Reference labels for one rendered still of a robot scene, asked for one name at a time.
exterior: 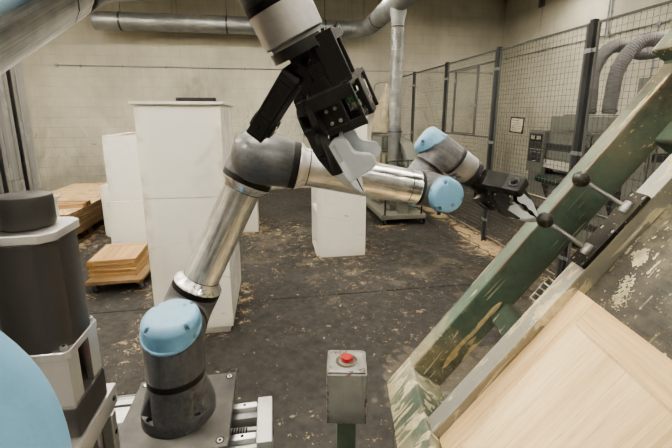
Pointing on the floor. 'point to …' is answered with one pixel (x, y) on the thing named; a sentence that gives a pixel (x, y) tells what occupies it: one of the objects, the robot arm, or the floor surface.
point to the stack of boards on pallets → (93, 213)
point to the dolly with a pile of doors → (119, 265)
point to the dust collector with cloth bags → (389, 140)
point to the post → (346, 435)
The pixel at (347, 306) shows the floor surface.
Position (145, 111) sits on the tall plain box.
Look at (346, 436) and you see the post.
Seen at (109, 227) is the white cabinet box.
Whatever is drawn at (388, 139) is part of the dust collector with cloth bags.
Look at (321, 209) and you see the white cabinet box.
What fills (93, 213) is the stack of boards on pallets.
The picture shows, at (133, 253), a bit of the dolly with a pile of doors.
